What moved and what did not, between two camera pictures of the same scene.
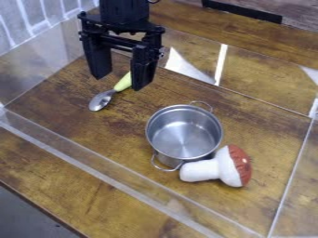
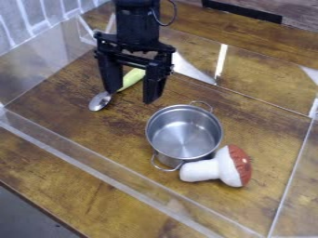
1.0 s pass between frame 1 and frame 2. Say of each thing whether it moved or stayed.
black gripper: moved
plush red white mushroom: stayed
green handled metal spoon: stayed
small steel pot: stayed
